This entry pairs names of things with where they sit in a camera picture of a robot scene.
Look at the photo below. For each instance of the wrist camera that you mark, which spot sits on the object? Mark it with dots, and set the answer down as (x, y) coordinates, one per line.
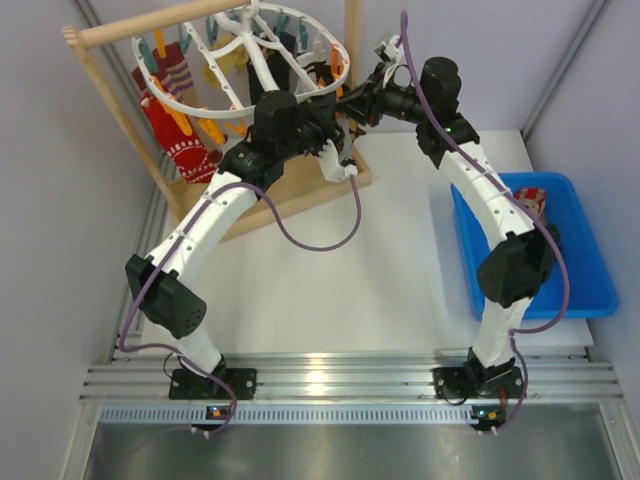
(390, 50)
(333, 169)

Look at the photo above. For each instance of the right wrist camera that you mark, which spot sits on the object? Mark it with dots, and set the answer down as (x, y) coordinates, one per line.
(390, 50)

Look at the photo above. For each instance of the wooden rack base tray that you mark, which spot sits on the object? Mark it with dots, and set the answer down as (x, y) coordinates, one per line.
(302, 187)

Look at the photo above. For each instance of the red beige sock in bin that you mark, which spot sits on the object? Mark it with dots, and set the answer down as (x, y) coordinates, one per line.
(534, 199)

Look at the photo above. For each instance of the grey sock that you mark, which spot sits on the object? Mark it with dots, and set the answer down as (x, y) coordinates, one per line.
(346, 152)

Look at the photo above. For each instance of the blue plastic bin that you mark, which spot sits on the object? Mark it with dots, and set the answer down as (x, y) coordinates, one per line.
(592, 291)

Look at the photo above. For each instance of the wooden hanging rod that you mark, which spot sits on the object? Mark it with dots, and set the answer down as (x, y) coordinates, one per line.
(109, 33)

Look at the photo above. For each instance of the black sock on hanger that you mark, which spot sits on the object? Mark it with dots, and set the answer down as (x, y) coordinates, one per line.
(279, 69)

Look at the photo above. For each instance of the red white patterned sock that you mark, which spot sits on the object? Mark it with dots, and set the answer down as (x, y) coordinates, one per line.
(195, 159)

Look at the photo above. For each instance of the aluminium frame rail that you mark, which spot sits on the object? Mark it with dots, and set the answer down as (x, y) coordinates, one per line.
(327, 389)

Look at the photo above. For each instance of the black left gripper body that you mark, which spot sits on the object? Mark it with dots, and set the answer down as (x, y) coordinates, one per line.
(310, 130)

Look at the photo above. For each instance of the orange clothes peg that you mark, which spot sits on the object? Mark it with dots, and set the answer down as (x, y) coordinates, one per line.
(337, 65)

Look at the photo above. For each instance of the brown argyle sock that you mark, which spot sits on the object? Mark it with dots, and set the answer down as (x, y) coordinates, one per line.
(352, 129)

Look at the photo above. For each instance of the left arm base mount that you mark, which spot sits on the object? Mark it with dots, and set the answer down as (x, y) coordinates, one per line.
(186, 385)

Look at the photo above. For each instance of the white round clip hanger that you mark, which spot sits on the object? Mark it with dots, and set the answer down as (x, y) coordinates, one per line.
(259, 28)

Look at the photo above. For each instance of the purple striped tan sock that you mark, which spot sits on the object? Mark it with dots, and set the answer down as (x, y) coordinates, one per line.
(178, 78)

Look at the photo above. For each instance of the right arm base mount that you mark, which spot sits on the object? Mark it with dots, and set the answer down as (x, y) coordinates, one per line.
(472, 381)

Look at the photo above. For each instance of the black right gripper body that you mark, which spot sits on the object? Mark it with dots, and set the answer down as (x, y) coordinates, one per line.
(380, 101)

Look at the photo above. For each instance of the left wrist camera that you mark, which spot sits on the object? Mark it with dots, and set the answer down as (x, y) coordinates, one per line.
(333, 169)

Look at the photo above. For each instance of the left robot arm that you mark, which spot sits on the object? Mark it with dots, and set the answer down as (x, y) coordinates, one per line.
(161, 282)

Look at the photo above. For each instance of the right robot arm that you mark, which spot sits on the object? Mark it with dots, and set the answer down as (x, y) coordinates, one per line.
(522, 251)

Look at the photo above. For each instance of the yellow sock on hanger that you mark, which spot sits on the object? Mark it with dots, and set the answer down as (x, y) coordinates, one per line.
(237, 59)

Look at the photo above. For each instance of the wooden rack upright post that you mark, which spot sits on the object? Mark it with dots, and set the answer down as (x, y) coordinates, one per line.
(117, 108)

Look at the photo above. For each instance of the white black striped sock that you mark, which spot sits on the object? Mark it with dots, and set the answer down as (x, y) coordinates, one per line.
(317, 66)

